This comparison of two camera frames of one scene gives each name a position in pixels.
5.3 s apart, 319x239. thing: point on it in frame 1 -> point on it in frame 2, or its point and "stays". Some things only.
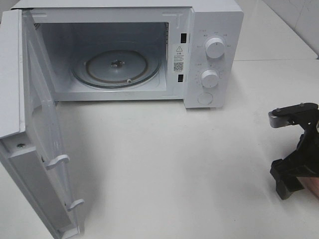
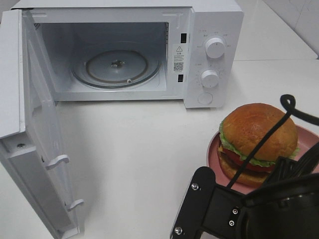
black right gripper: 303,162 -> 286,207
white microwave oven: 190,51 stays
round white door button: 205,98 stays
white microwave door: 32,148 stays
